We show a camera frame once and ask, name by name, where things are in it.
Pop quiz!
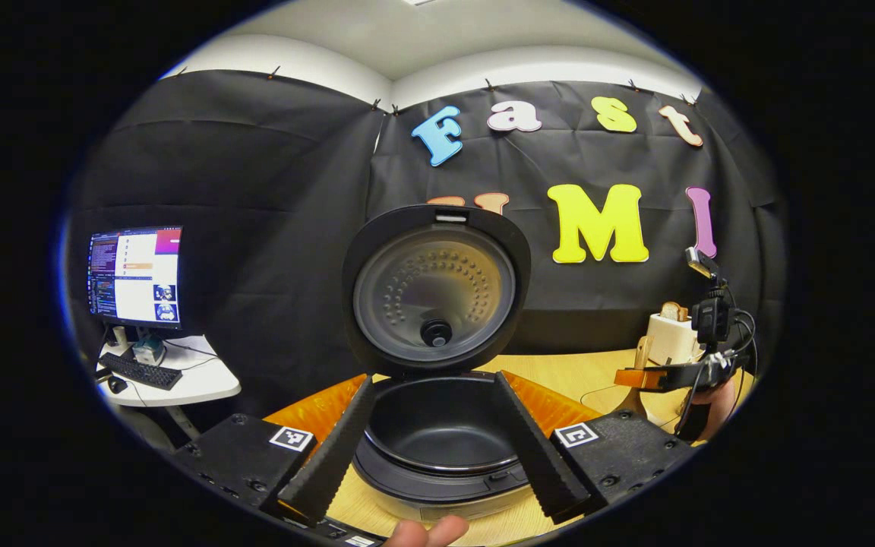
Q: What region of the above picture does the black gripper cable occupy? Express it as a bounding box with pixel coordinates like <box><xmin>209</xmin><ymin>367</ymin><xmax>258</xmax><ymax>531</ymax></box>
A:
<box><xmin>711</xmin><ymin>280</ymin><xmax>759</xmax><ymax>400</ymax></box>

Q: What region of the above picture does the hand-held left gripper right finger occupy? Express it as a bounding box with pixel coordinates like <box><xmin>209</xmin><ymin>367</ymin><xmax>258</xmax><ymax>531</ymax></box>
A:
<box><xmin>494</xmin><ymin>370</ymin><xmax>702</xmax><ymax>526</ymax></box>

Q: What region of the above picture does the white toaster cable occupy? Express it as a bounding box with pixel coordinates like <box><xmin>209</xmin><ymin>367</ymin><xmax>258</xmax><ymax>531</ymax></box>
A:
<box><xmin>580</xmin><ymin>383</ymin><xmax>630</xmax><ymax>408</ymax></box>

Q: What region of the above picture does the white toaster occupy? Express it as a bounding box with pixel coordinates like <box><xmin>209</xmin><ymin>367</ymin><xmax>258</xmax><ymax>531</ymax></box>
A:
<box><xmin>646</xmin><ymin>311</ymin><xmax>702</xmax><ymax>368</ymax></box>

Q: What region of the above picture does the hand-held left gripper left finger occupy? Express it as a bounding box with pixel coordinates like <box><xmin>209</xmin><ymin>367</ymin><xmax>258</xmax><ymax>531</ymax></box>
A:
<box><xmin>170</xmin><ymin>374</ymin><xmax>377</xmax><ymax>527</ymax></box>

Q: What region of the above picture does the small teal device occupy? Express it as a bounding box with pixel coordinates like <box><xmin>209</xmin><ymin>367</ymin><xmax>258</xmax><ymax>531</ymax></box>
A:
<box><xmin>133</xmin><ymin>337</ymin><xmax>166</xmax><ymax>367</ymax></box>

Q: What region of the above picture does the white side table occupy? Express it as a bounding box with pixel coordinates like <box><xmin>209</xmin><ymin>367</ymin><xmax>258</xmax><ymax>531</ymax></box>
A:
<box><xmin>96</xmin><ymin>334</ymin><xmax>242</xmax><ymax>409</ymax></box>

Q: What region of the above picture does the computer monitor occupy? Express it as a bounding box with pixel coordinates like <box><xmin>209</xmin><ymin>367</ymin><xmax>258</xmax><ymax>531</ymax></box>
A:
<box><xmin>87</xmin><ymin>225</ymin><xmax>184</xmax><ymax>331</ymax></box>

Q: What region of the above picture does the black keyboard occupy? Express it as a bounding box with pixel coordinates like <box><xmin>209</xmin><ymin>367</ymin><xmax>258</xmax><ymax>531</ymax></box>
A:
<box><xmin>97</xmin><ymin>352</ymin><xmax>184</xmax><ymax>391</ymax></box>

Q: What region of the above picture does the black silver rice cooker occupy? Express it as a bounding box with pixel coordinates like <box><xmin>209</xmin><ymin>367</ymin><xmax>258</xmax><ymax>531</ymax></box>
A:
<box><xmin>342</xmin><ymin>204</ymin><xmax>538</xmax><ymax>522</ymax></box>

